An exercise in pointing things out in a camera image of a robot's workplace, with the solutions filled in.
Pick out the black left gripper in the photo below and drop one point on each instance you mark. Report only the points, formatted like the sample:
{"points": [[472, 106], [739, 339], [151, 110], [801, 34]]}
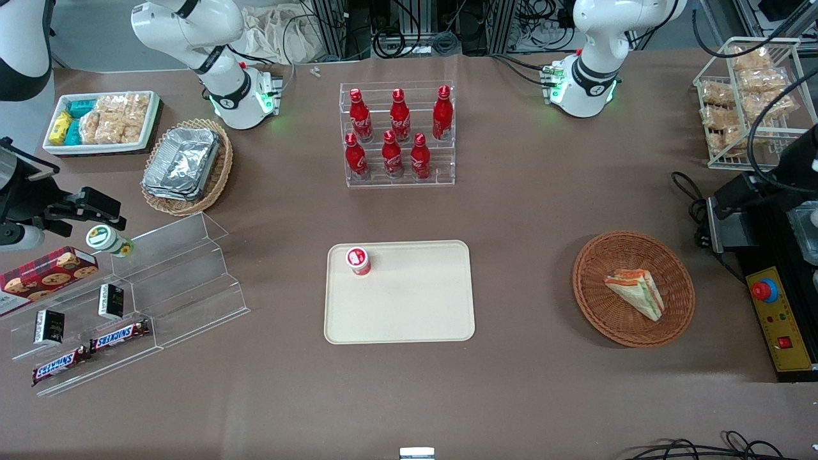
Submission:
{"points": [[764, 183]]}

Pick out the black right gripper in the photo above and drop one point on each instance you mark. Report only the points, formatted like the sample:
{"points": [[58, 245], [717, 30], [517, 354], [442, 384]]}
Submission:
{"points": [[24, 199]]}

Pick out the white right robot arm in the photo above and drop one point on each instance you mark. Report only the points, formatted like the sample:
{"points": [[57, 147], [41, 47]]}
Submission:
{"points": [[192, 25]]}

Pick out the white rectangular snack tray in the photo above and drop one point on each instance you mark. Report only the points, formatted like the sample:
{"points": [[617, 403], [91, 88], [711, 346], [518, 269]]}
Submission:
{"points": [[152, 121]]}

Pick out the wrapped triangle sandwich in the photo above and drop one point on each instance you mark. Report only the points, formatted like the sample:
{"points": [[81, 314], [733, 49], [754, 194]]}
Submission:
{"points": [[636, 291]]}

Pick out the oval tan wicker basket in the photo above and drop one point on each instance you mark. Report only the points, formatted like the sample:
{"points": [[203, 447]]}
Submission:
{"points": [[217, 172]]}

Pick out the round brown wicker basket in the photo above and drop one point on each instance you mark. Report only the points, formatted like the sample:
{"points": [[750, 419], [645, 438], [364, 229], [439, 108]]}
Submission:
{"points": [[601, 306]]}

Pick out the beige plastic tray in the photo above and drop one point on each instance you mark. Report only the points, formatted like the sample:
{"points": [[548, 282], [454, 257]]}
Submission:
{"points": [[409, 300]]}

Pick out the green white sunflower cup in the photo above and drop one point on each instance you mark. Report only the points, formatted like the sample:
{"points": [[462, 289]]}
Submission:
{"points": [[105, 239]]}

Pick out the clear bag of crackers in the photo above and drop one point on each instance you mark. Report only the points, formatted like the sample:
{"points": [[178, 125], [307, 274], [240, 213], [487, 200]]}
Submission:
{"points": [[763, 80], [110, 128], [725, 142], [138, 103], [751, 59], [89, 129], [134, 128], [719, 119], [112, 103], [717, 94], [772, 107]]}

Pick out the red tartan cookie box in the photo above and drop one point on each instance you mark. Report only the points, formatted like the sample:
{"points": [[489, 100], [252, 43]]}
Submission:
{"points": [[45, 278]]}

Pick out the teal snack packet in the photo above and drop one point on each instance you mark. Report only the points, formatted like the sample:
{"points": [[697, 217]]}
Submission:
{"points": [[73, 132], [82, 107]]}

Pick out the yellow snack packet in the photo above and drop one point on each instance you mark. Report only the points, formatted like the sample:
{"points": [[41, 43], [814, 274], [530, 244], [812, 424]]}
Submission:
{"points": [[61, 126]]}

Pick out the small black box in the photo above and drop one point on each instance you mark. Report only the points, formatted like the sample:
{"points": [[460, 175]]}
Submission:
{"points": [[111, 301], [48, 327]]}

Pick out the stack of foil containers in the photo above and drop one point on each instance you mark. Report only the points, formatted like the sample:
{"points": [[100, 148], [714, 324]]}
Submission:
{"points": [[182, 163]]}

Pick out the clear acrylic step shelf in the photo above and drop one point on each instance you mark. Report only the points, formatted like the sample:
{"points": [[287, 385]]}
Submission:
{"points": [[192, 275]]}

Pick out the Snickers chocolate bar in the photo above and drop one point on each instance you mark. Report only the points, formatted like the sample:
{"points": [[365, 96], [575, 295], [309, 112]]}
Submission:
{"points": [[120, 335], [61, 365]]}

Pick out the black yellow emergency stop box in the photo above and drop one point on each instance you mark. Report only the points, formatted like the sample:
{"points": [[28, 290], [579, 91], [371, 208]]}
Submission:
{"points": [[783, 319]]}

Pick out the white cloth bag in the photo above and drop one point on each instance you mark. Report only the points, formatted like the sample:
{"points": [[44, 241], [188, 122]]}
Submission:
{"points": [[275, 32]]}

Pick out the red cola bottle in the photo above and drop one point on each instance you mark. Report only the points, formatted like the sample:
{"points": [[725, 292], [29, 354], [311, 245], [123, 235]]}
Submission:
{"points": [[400, 118], [360, 118], [420, 158], [355, 158], [442, 115], [392, 156]]}

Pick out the clear acrylic bottle rack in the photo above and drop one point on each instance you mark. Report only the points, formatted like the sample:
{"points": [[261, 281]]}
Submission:
{"points": [[441, 163]]}

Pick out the small white device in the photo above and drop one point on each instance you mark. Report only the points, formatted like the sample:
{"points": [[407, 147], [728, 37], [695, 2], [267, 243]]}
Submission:
{"points": [[416, 453]]}

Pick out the aluminium frame post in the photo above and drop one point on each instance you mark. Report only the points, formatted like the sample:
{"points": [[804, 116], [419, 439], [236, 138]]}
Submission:
{"points": [[331, 29], [505, 22]]}

